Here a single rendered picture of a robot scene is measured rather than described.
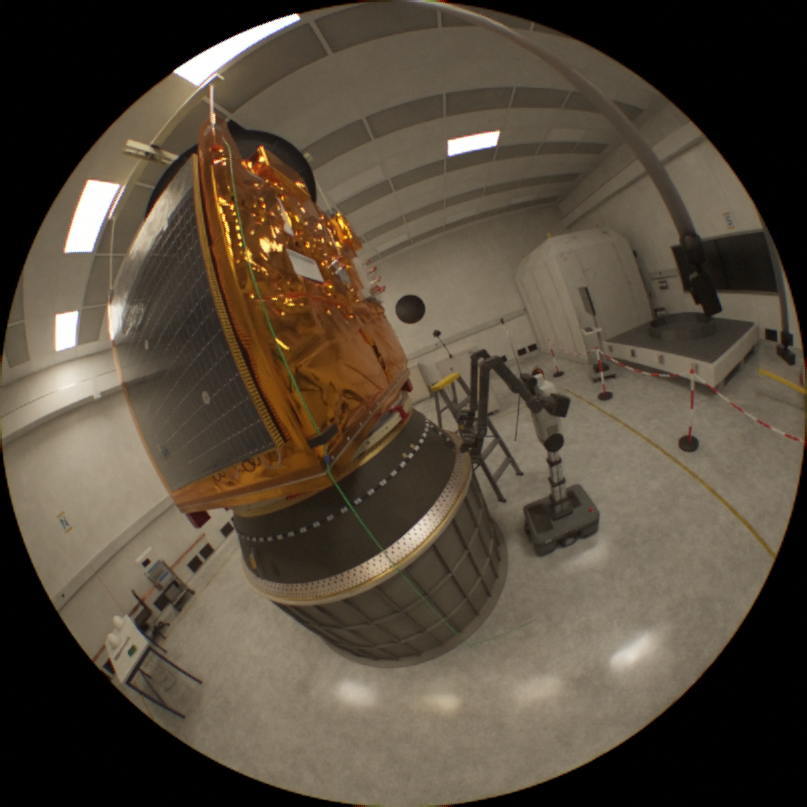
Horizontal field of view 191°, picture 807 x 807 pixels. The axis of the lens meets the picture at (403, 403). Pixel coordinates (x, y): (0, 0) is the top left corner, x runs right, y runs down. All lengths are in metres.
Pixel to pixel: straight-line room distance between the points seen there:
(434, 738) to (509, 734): 0.48
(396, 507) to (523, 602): 1.44
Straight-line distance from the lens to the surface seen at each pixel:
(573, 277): 6.54
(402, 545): 1.27
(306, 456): 0.80
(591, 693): 2.08
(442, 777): 2.21
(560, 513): 2.34
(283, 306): 0.96
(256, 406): 0.78
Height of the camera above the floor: 2.05
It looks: 12 degrees down
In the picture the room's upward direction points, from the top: 25 degrees counter-clockwise
